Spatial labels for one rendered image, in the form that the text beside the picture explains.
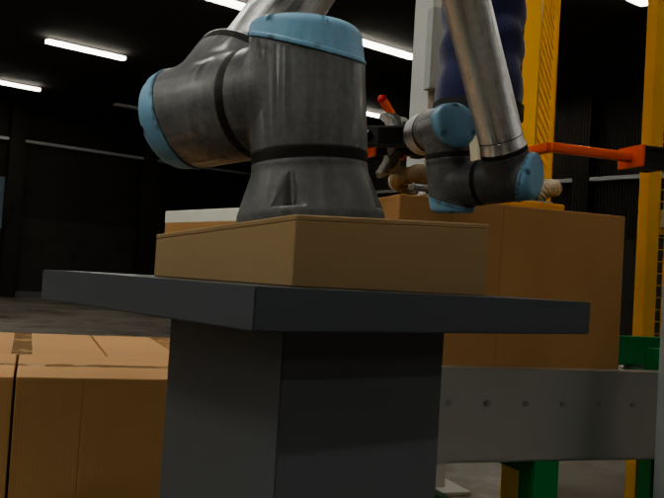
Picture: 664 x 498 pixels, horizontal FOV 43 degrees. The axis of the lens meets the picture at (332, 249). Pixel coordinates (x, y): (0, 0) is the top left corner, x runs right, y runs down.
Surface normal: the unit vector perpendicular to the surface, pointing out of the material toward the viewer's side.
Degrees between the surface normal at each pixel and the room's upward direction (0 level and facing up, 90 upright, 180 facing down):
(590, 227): 90
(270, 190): 72
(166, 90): 76
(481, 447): 90
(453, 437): 90
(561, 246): 90
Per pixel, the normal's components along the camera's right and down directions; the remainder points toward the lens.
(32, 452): 0.33, -0.01
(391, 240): 0.63, 0.01
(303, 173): -0.07, -0.39
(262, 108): -0.70, 0.05
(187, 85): -0.60, -0.30
